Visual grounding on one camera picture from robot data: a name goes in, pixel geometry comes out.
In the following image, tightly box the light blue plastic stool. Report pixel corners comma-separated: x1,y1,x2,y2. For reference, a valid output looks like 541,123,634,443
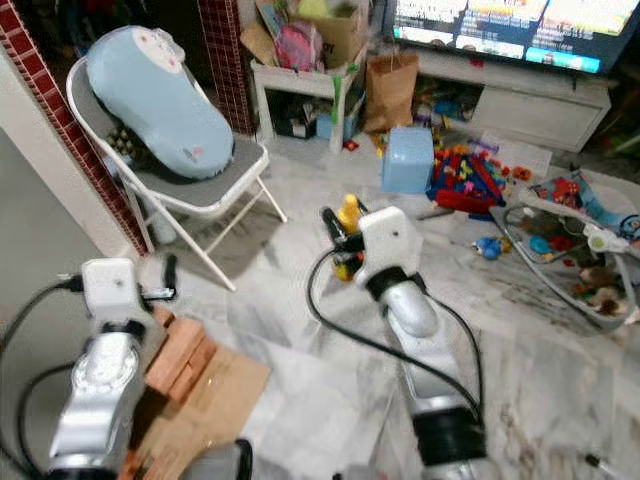
381,126,435,195

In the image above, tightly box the white folding chair grey seat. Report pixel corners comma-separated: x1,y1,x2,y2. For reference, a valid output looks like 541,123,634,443
66,55,288,293

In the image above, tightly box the brown cardboard box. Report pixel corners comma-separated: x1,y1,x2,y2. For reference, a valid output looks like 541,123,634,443
128,308,272,480

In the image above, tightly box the small blue toy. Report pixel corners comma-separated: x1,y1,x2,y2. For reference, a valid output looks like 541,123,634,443
474,234,502,260

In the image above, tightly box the colourful toy block pile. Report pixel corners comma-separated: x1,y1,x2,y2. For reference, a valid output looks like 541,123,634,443
429,144,513,212

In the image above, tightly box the brown paper bag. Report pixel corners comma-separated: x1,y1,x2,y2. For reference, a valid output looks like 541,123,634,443
364,51,420,135

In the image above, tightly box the small white table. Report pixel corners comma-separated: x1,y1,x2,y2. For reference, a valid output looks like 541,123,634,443
249,58,362,153

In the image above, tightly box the pink backpack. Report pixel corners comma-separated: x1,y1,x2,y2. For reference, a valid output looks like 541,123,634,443
274,21,324,72

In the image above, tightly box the open cardboard box with clutter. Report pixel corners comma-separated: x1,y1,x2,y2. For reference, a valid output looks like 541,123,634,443
290,0,372,67

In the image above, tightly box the grey robot leg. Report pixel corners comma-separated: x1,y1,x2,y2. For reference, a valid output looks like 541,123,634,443
188,439,253,480

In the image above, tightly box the grey baby bouncer with toys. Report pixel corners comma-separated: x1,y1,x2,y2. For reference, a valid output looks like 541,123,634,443
489,174,640,332

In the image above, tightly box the white television stand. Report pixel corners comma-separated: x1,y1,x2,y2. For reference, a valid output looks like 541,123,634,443
414,48,617,153

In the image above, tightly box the flat screen television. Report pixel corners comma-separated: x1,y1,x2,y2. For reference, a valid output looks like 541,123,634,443
384,0,640,77

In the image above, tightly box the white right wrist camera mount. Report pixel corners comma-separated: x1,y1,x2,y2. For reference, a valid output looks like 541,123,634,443
356,204,409,274

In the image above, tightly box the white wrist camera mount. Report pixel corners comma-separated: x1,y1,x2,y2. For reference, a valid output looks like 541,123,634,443
81,257,151,325
356,204,409,274

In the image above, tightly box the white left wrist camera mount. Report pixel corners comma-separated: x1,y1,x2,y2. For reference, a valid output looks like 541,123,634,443
81,257,151,325

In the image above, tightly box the long black left arm cable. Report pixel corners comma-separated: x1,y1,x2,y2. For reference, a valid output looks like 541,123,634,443
0,279,84,349

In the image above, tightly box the short black left arm cable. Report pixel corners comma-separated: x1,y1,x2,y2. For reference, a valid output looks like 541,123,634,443
14,361,77,477

